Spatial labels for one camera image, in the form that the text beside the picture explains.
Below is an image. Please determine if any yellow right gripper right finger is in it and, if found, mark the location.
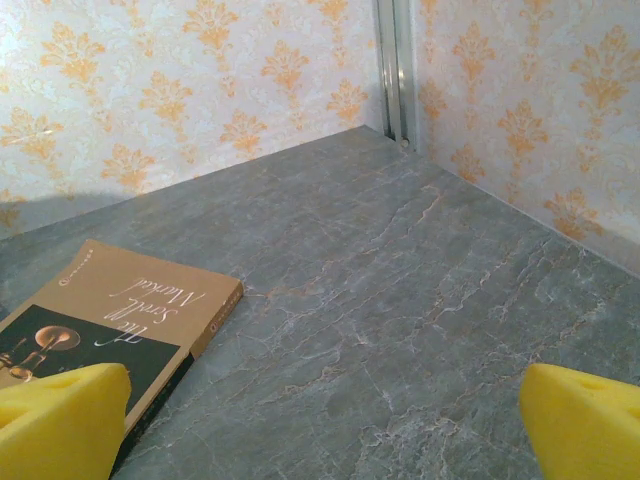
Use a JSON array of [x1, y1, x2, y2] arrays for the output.
[[518, 362, 640, 480]]

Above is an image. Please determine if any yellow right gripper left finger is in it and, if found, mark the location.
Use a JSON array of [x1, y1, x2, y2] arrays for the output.
[[0, 362, 133, 480]]

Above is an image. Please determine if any brown paperback book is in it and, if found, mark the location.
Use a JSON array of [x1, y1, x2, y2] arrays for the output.
[[0, 238, 245, 439]]

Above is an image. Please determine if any aluminium frame post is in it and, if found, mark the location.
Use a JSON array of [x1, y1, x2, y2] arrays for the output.
[[374, 0, 421, 152]]

